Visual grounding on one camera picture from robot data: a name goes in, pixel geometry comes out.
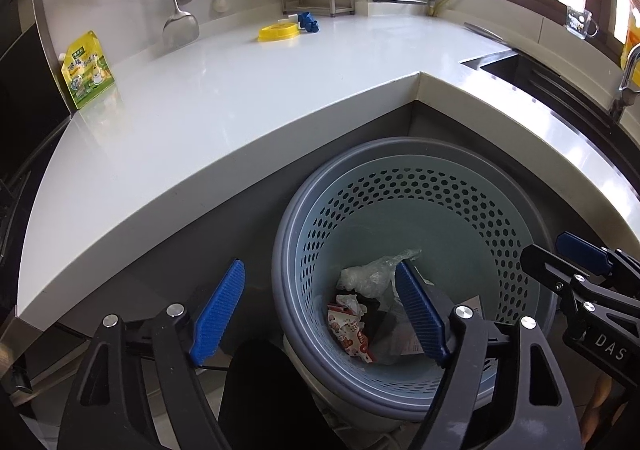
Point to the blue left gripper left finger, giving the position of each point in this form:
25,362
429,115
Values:
215,316

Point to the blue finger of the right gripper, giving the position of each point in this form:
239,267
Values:
586,255

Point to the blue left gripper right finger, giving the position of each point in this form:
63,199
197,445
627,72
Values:
408,281

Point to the clear plastic bag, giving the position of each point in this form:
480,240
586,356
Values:
376,280

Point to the pink paper receipt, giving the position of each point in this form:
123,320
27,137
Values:
430,319

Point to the red patterned snack wrapper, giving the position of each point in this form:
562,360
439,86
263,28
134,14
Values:
347,329

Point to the yellow plastic lid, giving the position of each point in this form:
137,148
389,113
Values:
278,31

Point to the blue plastic bag piece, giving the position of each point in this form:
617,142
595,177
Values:
307,22

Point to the white paper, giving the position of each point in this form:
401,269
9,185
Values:
349,304

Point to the blue perforated trash basket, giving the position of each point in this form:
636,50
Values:
376,253

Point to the kitchen sink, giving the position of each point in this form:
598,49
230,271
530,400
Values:
567,102

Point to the kitchen knife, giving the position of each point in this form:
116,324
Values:
486,33

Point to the person's right hand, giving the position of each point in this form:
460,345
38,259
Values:
591,417

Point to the steel faucet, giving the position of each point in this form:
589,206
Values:
626,94

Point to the yellow dish soap bottle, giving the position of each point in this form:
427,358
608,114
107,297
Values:
632,36

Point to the yellow green refill pouch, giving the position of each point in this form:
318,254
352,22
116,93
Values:
85,70

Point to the steel spatula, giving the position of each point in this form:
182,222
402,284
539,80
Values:
180,29

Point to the clear wall hook holder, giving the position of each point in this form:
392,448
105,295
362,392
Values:
580,23

